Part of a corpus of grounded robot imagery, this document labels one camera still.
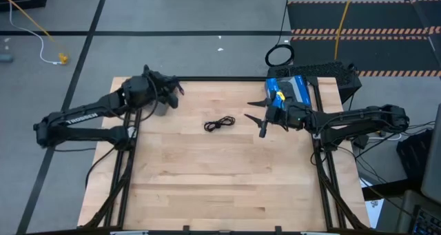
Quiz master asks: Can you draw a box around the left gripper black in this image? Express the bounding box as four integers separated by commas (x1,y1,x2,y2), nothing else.
150,72,185,110

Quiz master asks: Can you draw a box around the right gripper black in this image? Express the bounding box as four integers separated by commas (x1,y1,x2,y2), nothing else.
243,90,306,139

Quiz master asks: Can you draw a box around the black loosely USB cable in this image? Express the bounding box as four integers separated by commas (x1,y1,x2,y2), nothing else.
203,115,236,133

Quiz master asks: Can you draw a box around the blue cardboard box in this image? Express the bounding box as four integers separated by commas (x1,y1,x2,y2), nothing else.
264,74,313,110

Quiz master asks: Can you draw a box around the black perforated case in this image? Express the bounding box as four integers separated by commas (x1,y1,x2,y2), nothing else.
267,61,362,105

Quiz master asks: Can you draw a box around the black hazard-striped floor mat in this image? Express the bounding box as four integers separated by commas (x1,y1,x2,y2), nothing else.
287,0,441,78

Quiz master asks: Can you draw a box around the white paper sheet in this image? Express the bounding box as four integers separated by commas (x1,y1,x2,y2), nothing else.
365,198,383,229

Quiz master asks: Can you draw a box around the black bag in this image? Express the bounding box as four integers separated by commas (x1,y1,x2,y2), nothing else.
396,128,434,191

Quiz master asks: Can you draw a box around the grey monitor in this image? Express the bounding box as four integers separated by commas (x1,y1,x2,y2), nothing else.
420,103,441,205

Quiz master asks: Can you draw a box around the dark keyboard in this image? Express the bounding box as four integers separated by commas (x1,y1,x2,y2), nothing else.
409,207,441,235

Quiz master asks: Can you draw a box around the black aluminium table frame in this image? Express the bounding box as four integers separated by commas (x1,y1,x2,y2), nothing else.
78,64,371,235

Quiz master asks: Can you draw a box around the black cable with coil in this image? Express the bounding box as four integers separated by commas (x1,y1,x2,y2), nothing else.
264,0,296,68

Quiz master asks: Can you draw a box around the long yellow hanging cable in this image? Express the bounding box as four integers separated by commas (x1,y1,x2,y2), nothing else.
333,0,356,62

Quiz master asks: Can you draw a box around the yellow cable with plug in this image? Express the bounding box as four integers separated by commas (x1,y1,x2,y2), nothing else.
0,0,69,65

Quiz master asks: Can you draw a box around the white floor cable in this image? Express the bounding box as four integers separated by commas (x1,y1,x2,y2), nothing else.
5,0,61,65

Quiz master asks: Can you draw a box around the black cable bundle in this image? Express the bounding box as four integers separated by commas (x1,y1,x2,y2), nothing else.
351,119,437,160

